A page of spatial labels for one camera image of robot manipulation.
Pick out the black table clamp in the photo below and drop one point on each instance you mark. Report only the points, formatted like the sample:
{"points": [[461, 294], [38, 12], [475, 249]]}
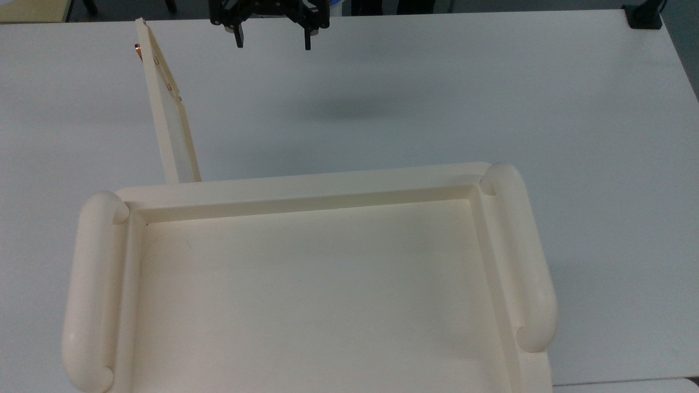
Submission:
{"points": [[643, 15]]}

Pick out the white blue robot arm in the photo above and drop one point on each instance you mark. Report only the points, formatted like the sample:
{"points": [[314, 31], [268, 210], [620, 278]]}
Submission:
{"points": [[335, 5]]}

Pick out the cream cabinet door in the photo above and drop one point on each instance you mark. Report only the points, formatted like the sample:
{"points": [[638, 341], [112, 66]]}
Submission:
{"points": [[173, 125]]}

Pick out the black chair leg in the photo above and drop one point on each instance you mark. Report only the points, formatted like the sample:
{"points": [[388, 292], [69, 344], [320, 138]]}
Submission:
{"points": [[170, 5], [90, 6]]}

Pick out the yellow wooden table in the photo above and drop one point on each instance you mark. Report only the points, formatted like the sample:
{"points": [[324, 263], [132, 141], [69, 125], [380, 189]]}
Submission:
{"points": [[30, 10]]}

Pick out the cream rounded cabinet side rail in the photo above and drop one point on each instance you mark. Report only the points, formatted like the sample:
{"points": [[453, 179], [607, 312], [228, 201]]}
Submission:
{"points": [[90, 289], [524, 256]]}

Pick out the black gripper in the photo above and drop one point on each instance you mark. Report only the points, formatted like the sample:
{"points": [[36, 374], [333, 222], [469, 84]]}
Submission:
{"points": [[273, 6]]}

